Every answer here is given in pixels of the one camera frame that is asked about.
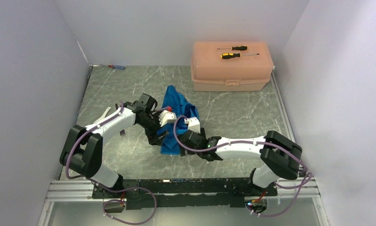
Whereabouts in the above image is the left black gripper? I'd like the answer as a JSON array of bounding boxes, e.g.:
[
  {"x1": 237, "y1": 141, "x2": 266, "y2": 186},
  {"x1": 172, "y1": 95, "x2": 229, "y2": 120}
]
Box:
[{"x1": 138, "y1": 110, "x2": 169, "y2": 145}]

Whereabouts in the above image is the blue cloth napkin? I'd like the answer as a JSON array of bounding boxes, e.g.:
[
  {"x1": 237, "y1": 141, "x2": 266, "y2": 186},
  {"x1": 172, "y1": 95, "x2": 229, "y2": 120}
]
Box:
[{"x1": 157, "y1": 85, "x2": 200, "y2": 155}]

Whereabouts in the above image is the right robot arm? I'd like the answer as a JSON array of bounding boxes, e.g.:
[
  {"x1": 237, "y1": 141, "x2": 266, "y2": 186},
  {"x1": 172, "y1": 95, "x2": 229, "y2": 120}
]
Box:
[{"x1": 174, "y1": 130, "x2": 302, "y2": 195}]

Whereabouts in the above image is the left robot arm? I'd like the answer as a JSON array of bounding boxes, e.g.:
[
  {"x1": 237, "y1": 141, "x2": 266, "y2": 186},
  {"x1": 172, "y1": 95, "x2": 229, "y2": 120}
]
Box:
[{"x1": 59, "y1": 94, "x2": 172, "y2": 198}]

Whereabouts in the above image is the purple fork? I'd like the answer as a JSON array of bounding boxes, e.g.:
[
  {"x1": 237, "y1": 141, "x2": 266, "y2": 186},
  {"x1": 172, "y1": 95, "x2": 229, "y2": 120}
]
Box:
[{"x1": 119, "y1": 130, "x2": 126, "y2": 138}]

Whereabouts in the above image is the white plastic utensil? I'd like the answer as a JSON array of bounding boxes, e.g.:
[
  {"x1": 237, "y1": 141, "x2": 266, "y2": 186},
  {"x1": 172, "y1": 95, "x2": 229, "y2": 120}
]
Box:
[{"x1": 94, "y1": 107, "x2": 111, "y2": 123}]

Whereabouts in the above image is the blue red screwdriver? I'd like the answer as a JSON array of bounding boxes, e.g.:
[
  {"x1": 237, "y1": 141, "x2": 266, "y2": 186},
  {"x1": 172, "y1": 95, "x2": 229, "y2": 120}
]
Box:
[{"x1": 101, "y1": 65, "x2": 126, "y2": 70}]

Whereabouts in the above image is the peach plastic toolbox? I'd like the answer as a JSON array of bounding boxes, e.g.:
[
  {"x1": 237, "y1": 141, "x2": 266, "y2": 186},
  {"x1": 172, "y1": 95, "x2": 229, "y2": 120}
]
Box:
[{"x1": 191, "y1": 41, "x2": 274, "y2": 92}]

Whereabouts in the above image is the yellow black screwdriver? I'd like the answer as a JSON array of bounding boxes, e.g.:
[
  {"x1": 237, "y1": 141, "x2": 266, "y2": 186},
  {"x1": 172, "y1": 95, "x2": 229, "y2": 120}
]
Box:
[{"x1": 221, "y1": 53, "x2": 259, "y2": 59}]

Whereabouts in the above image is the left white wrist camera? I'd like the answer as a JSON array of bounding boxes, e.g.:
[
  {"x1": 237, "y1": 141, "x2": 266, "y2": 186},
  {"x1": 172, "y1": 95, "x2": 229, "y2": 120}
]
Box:
[{"x1": 159, "y1": 110, "x2": 177, "y2": 127}]

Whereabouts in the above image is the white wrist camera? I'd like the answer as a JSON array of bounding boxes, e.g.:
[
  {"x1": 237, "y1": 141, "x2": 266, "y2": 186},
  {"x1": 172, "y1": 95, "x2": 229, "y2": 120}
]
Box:
[
  {"x1": 159, "y1": 110, "x2": 177, "y2": 127},
  {"x1": 184, "y1": 117, "x2": 201, "y2": 134}
]

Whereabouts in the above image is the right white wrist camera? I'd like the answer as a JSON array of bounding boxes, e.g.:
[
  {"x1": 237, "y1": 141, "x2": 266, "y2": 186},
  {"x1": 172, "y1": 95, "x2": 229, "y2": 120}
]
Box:
[{"x1": 184, "y1": 117, "x2": 201, "y2": 134}]

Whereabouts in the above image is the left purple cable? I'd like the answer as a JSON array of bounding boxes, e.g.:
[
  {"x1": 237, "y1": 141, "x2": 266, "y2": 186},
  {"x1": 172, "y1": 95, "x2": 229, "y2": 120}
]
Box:
[{"x1": 65, "y1": 100, "x2": 157, "y2": 226}]

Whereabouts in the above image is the purple cable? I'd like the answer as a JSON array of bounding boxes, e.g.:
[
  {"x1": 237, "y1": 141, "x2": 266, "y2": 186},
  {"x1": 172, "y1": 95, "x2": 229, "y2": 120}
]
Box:
[
  {"x1": 65, "y1": 100, "x2": 157, "y2": 226},
  {"x1": 173, "y1": 115, "x2": 313, "y2": 218}
]

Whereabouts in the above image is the small black-handled screwdriver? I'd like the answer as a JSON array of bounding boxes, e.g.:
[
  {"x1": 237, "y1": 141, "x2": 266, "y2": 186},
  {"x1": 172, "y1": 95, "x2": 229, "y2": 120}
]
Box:
[{"x1": 217, "y1": 46, "x2": 248, "y2": 51}]

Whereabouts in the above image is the aluminium frame rail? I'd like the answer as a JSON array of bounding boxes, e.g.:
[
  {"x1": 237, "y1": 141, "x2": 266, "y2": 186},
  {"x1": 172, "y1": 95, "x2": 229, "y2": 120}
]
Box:
[{"x1": 38, "y1": 178, "x2": 330, "y2": 226}]

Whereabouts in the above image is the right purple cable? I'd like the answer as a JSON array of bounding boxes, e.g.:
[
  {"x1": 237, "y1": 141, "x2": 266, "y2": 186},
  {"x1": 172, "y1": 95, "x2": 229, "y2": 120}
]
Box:
[{"x1": 173, "y1": 115, "x2": 313, "y2": 218}]

